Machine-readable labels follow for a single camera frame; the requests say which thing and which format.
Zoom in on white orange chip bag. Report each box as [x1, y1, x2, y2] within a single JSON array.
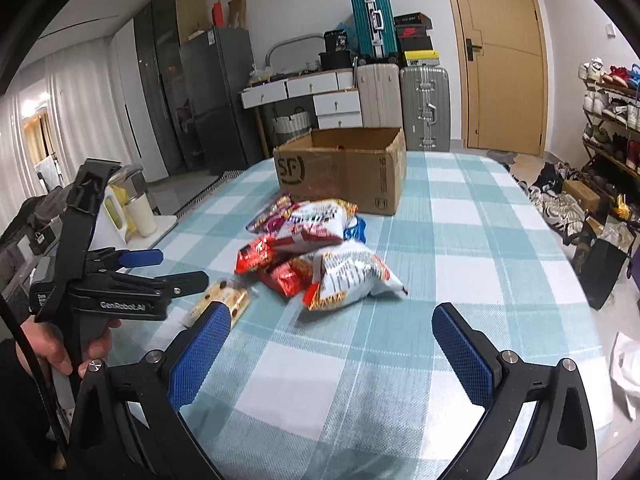
[[268, 198, 358, 255]]

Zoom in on SF cardboard box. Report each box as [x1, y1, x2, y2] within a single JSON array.
[[273, 128, 407, 216]]

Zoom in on teal hard suitcase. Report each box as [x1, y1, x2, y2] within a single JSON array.
[[350, 0, 398, 63]]

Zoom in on white red chip bag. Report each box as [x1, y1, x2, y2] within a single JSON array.
[[303, 240, 408, 311]]

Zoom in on blue snack packet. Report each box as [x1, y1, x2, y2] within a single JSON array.
[[343, 214, 367, 244]]

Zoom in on person's left hand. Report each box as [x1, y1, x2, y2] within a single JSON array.
[[21, 318, 122, 378]]

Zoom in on white drawer desk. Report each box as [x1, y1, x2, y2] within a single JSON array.
[[240, 68, 362, 158]]

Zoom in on teal checked tablecloth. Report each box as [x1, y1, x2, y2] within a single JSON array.
[[106, 150, 615, 480]]

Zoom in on wooden shoe rack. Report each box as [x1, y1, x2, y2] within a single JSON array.
[[578, 58, 639, 182]]

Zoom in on beige nougat cracker packet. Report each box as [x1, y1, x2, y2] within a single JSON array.
[[183, 280, 250, 327]]

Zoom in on dark grey refrigerator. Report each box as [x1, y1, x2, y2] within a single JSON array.
[[180, 27, 265, 176]]

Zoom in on stacked shoe boxes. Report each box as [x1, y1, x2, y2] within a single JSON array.
[[394, 12, 434, 67]]

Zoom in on white electric kettle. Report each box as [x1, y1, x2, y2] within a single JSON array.
[[90, 166, 137, 250]]

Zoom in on cream thermos cup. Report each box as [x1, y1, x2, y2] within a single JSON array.
[[126, 193, 157, 237]]

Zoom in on small cardboard box on floor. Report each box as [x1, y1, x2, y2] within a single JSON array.
[[563, 180, 601, 214]]

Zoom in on white side table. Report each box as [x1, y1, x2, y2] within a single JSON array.
[[117, 213, 179, 256]]

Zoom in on purple candy bag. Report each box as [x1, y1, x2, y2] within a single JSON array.
[[245, 194, 299, 234]]

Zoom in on woven laundry basket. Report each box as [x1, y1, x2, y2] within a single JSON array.
[[271, 107, 311, 145]]

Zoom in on beige hard suitcase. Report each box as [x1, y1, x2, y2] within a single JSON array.
[[356, 64, 402, 128]]

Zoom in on wooden door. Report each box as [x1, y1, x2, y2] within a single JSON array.
[[450, 0, 548, 156]]

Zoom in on black paper bag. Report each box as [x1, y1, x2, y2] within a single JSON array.
[[570, 221, 634, 311]]

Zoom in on silver aluminium suitcase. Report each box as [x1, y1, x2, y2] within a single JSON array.
[[400, 65, 451, 152]]

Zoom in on red dark snack packet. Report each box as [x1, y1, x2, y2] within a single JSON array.
[[258, 252, 314, 298]]

